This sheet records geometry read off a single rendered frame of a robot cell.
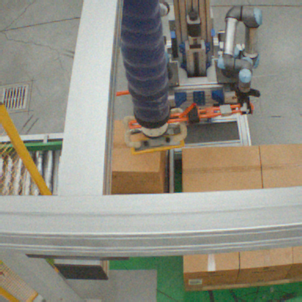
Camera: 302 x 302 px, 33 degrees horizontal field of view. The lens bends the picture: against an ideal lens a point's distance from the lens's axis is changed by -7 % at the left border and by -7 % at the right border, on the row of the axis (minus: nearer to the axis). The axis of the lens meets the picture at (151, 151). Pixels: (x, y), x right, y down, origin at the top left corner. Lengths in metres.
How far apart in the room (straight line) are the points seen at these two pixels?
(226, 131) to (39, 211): 3.67
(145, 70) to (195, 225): 1.97
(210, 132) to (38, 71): 1.97
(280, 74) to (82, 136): 4.14
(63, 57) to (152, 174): 2.34
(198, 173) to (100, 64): 2.71
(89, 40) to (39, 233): 0.62
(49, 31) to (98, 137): 4.72
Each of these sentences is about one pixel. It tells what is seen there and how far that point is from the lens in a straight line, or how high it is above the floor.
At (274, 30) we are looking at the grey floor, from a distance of 5.64.
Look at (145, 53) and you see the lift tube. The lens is 2.71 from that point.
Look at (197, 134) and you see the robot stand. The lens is 4.52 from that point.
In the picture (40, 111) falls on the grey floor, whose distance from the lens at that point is 5.17.
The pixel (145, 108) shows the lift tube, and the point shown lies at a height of 1.51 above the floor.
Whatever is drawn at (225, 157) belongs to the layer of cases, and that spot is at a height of 0.54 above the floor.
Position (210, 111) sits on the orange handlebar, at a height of 1.23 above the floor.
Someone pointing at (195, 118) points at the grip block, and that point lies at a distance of 3.37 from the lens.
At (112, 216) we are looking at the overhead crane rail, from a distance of 0.93.
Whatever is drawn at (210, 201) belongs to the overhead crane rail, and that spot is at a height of 3.21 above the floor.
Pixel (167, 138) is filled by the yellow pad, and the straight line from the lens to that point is 3.42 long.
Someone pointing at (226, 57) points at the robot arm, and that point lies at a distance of 3.27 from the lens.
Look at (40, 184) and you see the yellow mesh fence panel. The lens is 3.26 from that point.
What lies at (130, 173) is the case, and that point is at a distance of 3.57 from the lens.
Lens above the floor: 4.05
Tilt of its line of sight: 59 degrees down
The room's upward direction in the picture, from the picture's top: 10 degrees counter-clockwise
